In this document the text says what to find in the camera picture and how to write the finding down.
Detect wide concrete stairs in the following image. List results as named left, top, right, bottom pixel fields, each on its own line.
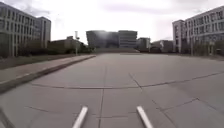
left=94, top=47, right=141, bottom=55

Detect small grey building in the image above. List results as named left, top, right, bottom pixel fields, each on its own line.
left=136, top=36, right=152, bottom=53

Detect raised paved sidewalk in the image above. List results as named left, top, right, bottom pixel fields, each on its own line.
left=0, top=54, right=95, bottom=85

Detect dark twin-block building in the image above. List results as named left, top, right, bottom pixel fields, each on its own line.
left=85, top=29, right=139, bottom=50

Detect long concrete kerb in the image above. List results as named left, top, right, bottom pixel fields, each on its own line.
left=0, top=54, right=97, bottom=95

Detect large grey multi-storey building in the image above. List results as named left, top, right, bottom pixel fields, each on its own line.
left=0, top=1, right=52, bottom=58

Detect pole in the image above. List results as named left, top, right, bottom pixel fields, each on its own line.
left=74, top=30, right=80, bottom=56

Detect robot's own part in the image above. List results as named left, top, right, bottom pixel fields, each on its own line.
left=136, top=105, right=154, bottom=128
left=71, top=105, right=89, bottom=128

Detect white multi-storey building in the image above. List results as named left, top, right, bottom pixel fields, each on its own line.
left=171, top=5, right=224, bottom=57

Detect grey concrete slab pavement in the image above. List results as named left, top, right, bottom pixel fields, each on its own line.
left=0, top=52, right=224, bottom=128

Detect low dark building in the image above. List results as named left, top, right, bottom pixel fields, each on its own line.
left=47, top=35, right=87, bottom=55

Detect low pale building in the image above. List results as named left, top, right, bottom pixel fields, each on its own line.
left=150, top=39, right=175, bottom=54

